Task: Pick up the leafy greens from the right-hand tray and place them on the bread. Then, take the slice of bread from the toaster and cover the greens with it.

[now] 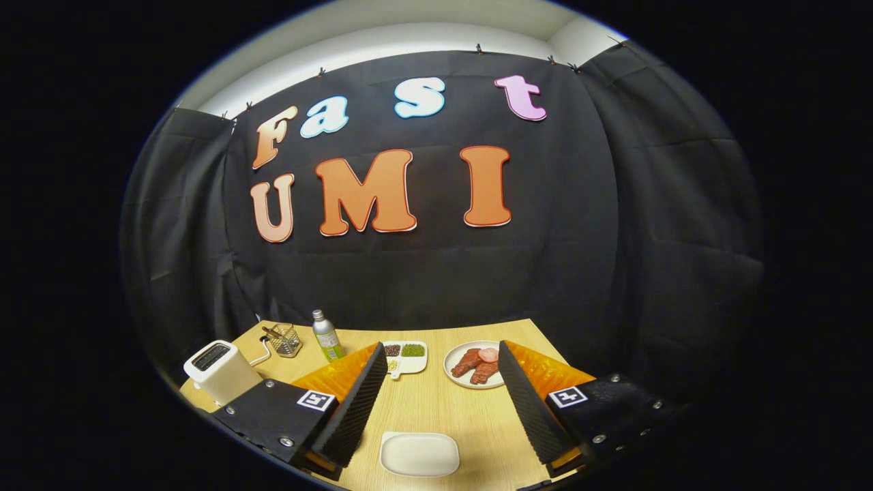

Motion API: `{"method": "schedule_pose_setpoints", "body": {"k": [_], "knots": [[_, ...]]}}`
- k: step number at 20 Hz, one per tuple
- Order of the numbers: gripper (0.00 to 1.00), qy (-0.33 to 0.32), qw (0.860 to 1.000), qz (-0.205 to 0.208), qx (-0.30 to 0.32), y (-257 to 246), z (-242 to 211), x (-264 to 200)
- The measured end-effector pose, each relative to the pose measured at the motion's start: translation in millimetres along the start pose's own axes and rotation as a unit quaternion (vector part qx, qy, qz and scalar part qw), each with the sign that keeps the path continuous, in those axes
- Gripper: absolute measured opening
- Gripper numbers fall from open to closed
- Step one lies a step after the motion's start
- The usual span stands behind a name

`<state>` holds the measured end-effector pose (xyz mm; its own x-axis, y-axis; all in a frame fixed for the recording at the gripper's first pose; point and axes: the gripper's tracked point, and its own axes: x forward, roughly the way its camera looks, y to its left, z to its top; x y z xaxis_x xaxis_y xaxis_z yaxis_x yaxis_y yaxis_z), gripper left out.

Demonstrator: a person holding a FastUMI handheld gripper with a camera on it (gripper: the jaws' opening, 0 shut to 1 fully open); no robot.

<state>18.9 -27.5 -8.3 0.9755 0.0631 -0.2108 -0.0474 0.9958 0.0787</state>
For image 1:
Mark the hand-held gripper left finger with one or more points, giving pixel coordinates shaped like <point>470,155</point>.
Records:
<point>354,409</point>

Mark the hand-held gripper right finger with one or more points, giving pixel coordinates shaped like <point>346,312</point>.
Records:
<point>532,409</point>

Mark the brown meat piece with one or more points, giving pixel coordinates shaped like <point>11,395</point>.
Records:
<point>465,363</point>
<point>484,373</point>

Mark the pile of dark red beans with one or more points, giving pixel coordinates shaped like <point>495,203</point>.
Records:
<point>392,350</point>

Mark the small pink sausage slice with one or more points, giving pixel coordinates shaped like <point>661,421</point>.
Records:
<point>488,354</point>

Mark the silver bottle with green label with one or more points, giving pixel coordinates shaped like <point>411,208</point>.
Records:
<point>329,341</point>

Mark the white divided dish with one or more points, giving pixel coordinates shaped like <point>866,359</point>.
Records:
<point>412,365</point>

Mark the white rectangular plate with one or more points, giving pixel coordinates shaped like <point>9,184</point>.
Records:
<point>419,454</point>

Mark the pile of green beans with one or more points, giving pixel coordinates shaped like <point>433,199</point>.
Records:
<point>413,350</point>

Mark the white round plate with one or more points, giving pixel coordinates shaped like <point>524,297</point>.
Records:
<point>453,354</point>

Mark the white toaster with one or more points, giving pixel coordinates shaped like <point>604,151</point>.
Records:
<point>228,382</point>

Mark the black backdrop cloth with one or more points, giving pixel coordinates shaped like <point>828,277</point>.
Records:
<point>436,273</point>

